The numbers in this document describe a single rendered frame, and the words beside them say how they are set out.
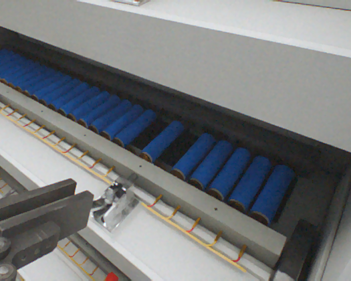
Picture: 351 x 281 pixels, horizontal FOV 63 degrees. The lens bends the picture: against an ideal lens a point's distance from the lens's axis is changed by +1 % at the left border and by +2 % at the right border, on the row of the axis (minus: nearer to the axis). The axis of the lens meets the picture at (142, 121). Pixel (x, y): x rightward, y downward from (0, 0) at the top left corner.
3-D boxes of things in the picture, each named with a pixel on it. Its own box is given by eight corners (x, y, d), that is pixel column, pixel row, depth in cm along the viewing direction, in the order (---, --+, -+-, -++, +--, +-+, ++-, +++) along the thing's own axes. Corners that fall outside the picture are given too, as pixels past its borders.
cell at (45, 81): (66, 82, 46) (32, 102, 42) (59, 79, 47) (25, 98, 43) (63, 72, 45) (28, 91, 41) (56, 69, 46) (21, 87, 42)
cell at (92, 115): (122, 107, 40) (88, 132, 36) (112, 103, 41) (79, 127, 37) (120, 96, 38) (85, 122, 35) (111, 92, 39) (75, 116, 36)
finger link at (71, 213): (-6, 223, 16) (1, 230, 15) (88, 189, 21) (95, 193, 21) (-12, 265, 17) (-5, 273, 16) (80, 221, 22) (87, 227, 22)
